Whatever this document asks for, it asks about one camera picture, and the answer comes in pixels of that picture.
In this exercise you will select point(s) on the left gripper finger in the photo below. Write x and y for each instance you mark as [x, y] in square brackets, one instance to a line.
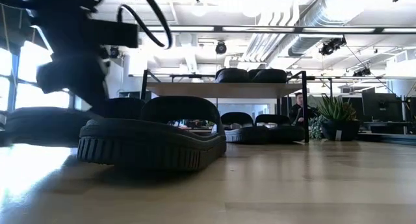
[81, 78]

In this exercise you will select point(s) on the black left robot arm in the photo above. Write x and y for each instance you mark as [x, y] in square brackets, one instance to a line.
[48, 3]

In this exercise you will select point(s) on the wooden shelf with black legs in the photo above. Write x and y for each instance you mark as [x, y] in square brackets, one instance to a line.
[247, 90]

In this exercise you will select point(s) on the person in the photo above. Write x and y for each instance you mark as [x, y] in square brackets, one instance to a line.
[300, 110]

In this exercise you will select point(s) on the black track spotlight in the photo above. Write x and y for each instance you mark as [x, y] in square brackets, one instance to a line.
[363, 72]
[330, 47]

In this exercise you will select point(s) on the small potted green plant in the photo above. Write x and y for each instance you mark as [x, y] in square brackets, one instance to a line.
[339, 130]

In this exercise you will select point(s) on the black computer monitor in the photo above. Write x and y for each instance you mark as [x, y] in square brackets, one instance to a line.
[380, 104]

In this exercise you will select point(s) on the dark office desk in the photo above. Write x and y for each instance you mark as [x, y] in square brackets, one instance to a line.
[383, 124]

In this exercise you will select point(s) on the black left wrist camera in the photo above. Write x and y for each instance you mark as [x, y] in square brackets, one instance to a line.
[113, 34]

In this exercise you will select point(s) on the black overhead camera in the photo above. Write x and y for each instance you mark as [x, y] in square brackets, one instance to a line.
[221, 48]

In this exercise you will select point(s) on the silver ventilation duct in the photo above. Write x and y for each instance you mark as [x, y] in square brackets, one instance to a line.
[305, 43]

